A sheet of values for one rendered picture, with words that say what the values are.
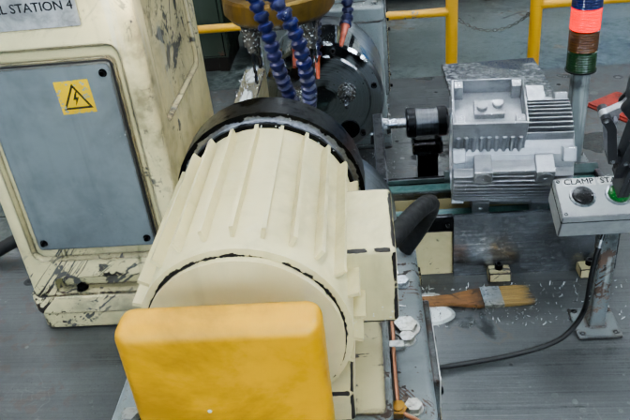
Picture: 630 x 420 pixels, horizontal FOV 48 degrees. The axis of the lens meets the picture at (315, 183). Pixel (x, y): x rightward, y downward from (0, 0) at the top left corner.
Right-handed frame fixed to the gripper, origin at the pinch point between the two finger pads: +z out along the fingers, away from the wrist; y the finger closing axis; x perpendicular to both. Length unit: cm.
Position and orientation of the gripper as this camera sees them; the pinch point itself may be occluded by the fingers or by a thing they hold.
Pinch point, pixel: (625, 174)
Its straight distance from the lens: 105.7
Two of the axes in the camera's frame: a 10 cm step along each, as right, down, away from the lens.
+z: 1.0, 6.0, 7.9
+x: -0.1, 8.0, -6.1
